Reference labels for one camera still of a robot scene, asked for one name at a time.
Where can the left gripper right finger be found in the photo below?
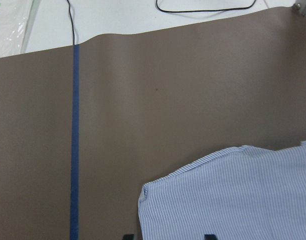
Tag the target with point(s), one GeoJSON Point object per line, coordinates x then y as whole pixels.
{"type": "Point", "coordinates": [209, 237]}

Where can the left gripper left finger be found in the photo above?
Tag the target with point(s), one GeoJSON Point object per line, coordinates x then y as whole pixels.
{"type": "Point", "coordinates": [128, 237]}

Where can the blue striped button shirt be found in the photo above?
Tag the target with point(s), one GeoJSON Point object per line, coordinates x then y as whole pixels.
{"type": "Point", "coordinates": [237, 193]}

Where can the clear plastic MINI bag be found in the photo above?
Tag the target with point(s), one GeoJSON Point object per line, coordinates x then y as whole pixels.
{"type": "Point", "coordinates": [16, 22]}

